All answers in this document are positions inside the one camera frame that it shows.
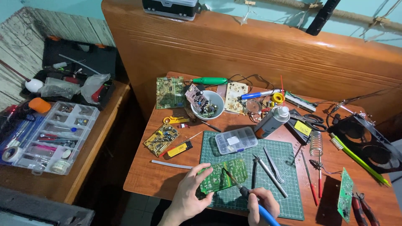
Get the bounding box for white round bulb tool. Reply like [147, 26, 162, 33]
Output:
[0, 59, 44, 93]

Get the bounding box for long narrow circuit strip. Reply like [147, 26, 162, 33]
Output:
[284, 91, 317, 113]

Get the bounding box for blue desoldering pump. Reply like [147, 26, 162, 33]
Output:
[237, 89, 283, 101]

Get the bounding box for rope with clips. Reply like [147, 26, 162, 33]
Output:
[236, 0, 402, 41]

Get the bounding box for orange cap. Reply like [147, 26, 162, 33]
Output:
[28, 97, 52, 114]

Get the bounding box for yellow wire stripper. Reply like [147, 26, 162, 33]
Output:
[163, 116, 190, 125]

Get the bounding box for black fan frame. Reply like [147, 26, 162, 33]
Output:
[327, 113, 402, 175]

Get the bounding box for small clear parts box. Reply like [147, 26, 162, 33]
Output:
[215, 126, 259, 155]

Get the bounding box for white bowl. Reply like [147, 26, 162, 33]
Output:
[190, 90, 225, 121]

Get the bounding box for yellow circuit board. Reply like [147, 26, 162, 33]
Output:
[143, 123, 181, 158]

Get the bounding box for black cable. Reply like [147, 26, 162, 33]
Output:
[227, 74, 276, 91]

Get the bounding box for black handled scissors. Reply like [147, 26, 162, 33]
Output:
[290, 113, 328, 132]

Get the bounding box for red handled pliers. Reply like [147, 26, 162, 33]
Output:
[351, 192, 381, 226]

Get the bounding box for small black screwdriver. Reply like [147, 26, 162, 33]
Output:
[201, 121, 222, 132]

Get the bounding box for yellow and black lighter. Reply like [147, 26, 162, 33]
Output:
[163, 140, 193, 160]

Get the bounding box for green toothbrush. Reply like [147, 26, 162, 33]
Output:
[329, 132, 392, 187]

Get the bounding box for black tool case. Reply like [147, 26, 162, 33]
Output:
[21, 35, 118, 111]

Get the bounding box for clear compartment organizer box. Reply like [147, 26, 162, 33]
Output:
[12, 101, 101, 176]

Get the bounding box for purple circuit board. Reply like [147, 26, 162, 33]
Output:
[185, 84, 210, 114]

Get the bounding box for wooden side table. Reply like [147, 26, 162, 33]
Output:
[0, 80, 131, 205]

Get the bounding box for short silver tweezers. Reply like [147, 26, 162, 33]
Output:
[263, 146, 285, 184]

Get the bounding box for small green circuit board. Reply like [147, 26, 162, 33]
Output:
[337, 167, 355, 223]

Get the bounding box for beige circuit board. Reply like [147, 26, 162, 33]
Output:
[224, 82, 249, 115]

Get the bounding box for black tweezers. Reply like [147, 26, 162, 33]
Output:
[251, 157, 259, 189]

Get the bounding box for black and grey tool box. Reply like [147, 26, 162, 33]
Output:
[142, 0, 202, 21]

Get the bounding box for wooden headboard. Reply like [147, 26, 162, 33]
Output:
[101, 0, 402, 126]

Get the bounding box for long silver tweezers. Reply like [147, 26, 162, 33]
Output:
[253, 154, 289, 198]

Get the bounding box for large dark green circuit board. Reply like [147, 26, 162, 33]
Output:
[156, 76, 187, 110]

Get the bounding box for green cutting mat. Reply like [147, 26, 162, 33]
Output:
[198, 130, 305, 221]

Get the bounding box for person's left hand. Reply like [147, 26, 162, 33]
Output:
[171, 163, 215, 221]

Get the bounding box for red handled probe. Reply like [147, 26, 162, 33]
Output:
[318, 154, 323, 199]
[300, 150, 319, 207]

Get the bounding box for thin red handled screwdriver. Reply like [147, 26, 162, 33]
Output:
[158, 131, 204, 158]

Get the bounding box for black pole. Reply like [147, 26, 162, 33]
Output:
[305, 0, 341, 36]

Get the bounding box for green rotary tool pen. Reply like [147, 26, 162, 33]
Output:
[188, 77, 228, 86]

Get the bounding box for grey spray can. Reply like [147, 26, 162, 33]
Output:
[254, 106, 291, 139]

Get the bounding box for clear plastic bag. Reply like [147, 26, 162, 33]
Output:
[80, 73, 111, 105]

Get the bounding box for white tape roll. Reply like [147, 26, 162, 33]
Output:
[1, 146, 23, 163]

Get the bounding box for black pad with yellow label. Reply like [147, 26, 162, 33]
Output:
[286, 109, 313, 145]

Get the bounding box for white plastic strip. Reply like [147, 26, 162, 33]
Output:
[151, 159, 194, 170]

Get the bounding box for blue handled soldering iron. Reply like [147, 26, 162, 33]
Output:
[223, 168, 281, 226]

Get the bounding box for person's right hand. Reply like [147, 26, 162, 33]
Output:
[247, 187, 280, 226]

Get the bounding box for coiled wire soldering stand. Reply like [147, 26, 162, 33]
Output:
[309, 130, 324, 157]

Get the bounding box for round clear magnifier lens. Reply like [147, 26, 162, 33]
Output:
[245, 99, 263, 115]

